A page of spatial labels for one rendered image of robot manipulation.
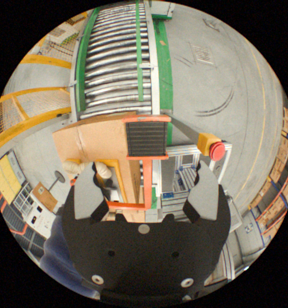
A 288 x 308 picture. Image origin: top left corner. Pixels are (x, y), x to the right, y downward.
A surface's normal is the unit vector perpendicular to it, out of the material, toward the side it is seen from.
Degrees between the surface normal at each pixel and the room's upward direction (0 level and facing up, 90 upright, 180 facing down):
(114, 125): 0
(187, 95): 0
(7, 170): 90
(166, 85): 0
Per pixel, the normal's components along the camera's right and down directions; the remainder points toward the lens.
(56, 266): 0.32, -0.92
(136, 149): -0.03, 0.47
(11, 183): 0.99, -0.10
